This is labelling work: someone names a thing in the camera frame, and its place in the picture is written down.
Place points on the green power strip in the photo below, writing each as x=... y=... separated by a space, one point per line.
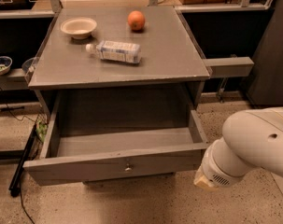
x=41 y=130

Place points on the grey top drawer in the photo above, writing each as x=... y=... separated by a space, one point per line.
x=107 y=134

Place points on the grey side shelf bar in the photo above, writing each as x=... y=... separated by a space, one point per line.
x=229 y=67

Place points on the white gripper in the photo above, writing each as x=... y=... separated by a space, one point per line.
x=214 y=171

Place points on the grey drawer cabinet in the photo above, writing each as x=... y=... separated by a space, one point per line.
x=168 y=56

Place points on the orange fruit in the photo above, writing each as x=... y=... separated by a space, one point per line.
x=136 y=20

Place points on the blue patterned bowl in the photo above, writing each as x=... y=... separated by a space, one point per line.
x=5 y=64

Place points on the clear plastic water bottle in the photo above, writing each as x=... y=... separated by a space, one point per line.
x=116 y=51

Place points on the clear plastic container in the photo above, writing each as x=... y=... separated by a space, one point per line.
x=29 y=66

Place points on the black floor bar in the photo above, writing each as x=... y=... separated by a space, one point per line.
x=15 y=185

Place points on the beige paper bowl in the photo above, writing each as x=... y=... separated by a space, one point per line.
x=79 y=28

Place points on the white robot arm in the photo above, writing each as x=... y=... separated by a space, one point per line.
x=250 y=139

